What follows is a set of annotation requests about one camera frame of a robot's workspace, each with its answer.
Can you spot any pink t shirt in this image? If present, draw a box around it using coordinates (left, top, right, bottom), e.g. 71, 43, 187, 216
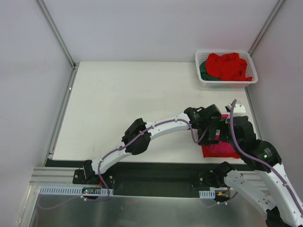
202, 141, 235, 151

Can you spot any red t shirt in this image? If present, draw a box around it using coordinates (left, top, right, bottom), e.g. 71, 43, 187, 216
202, 147, 240, 159
206, 52, 253, 82

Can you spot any white plastic laundry basket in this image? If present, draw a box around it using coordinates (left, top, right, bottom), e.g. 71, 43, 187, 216
195, 50, 258, 88

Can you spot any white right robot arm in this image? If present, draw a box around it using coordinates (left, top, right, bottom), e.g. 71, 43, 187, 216
213, 115, 303, 227

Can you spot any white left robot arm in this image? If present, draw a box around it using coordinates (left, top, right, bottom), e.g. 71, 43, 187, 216
82, 105, 222, 184

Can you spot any green t shirt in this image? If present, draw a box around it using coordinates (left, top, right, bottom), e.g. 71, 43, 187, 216
199, 61, 220, 81

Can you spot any red crumpled t shirt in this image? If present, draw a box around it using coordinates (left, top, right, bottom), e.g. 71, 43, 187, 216
206, 52, 253, 82

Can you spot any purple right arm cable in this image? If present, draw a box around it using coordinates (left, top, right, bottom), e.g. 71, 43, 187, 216
229, 99, 303, 218

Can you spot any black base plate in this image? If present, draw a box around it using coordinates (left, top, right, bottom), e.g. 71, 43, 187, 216
45, 159, 271, 198

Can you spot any aluminium frame rail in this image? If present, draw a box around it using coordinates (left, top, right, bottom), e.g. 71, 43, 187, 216
30, 162, 260, 198

